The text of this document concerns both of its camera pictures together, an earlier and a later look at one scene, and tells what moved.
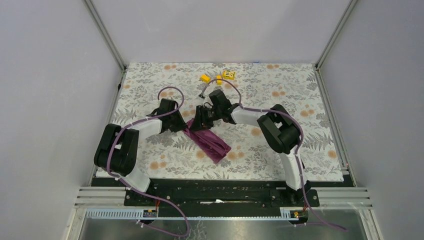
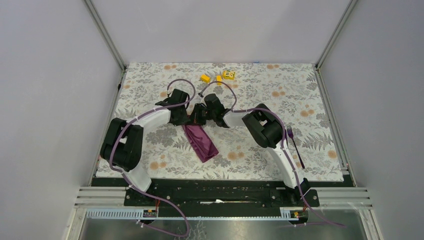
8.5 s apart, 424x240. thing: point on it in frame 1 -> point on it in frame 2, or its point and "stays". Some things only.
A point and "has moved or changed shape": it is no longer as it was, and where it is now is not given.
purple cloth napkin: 207,142 has moved or changed shape
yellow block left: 205,78 stays
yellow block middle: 219,82 stays
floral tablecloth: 172,155 stays
